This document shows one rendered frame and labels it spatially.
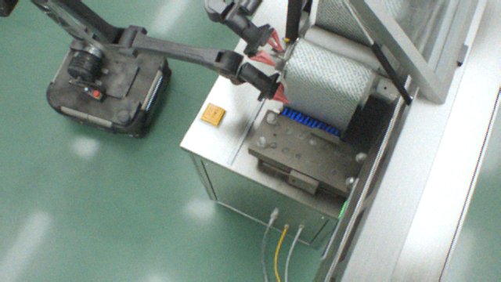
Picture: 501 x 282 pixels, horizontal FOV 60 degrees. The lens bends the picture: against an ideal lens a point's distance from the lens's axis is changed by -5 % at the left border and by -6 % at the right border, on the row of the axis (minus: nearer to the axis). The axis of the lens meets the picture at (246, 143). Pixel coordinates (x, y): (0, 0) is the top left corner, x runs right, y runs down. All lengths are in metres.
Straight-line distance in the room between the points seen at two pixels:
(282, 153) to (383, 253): 0.76
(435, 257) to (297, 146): 0.65
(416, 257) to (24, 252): 2.22
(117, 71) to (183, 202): 0.83
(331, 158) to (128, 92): 1.40
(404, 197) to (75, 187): 2.17
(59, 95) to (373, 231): 2.19
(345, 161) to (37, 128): 2.03
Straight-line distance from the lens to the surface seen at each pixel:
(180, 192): 2.59
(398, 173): 0.90
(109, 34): 1.65
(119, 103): 2.55
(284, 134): 1.56
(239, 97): 1.76
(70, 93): 2.72
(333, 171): 1.54
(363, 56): 1.49
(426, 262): 1.11
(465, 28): 1.08
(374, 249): 0.86
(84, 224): 2.70
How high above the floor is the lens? 2.48
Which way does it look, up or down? 70 degrees down
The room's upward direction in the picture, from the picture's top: 5 degrees counter-clockwise
